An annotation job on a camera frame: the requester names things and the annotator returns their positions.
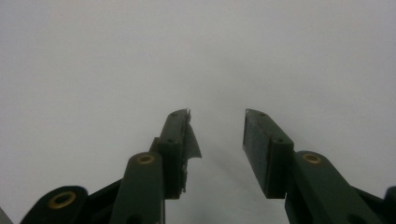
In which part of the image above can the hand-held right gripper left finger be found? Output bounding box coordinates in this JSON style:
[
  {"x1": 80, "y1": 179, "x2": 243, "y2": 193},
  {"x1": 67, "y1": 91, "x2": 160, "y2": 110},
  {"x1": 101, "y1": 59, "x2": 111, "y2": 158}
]
[{"x1": 109, "y1": 108, "x2": 203, "y2": 224}]

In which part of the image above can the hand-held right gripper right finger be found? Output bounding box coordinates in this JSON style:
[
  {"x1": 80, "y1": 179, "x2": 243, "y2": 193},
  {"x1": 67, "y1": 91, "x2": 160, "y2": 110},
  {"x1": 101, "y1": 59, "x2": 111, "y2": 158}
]
[{"x1": 242, "y1": 108, "x2": 385, "y2": 224}]

